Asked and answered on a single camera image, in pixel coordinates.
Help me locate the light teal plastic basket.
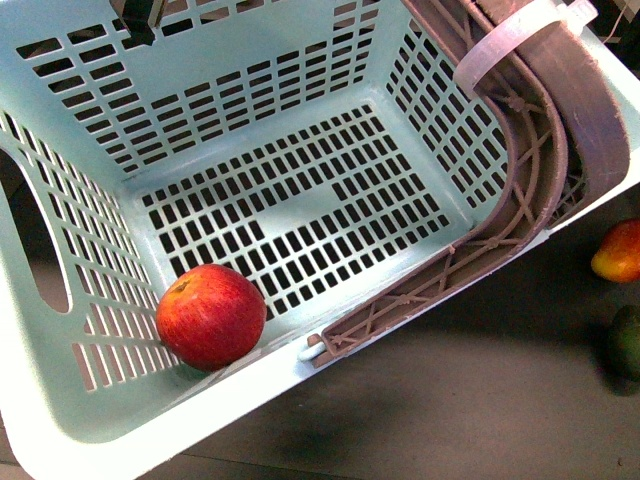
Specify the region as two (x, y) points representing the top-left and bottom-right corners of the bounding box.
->
(1, 1), (639, 479)

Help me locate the red yellow mango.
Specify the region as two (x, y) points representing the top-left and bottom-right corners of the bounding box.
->
(591, 218), (639, 283)

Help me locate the red apple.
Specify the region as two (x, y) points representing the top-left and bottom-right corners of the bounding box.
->
(156, 264), (267, 372)

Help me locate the green avocado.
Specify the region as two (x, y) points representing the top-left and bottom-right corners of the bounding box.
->
(606, 305), (639, 382)

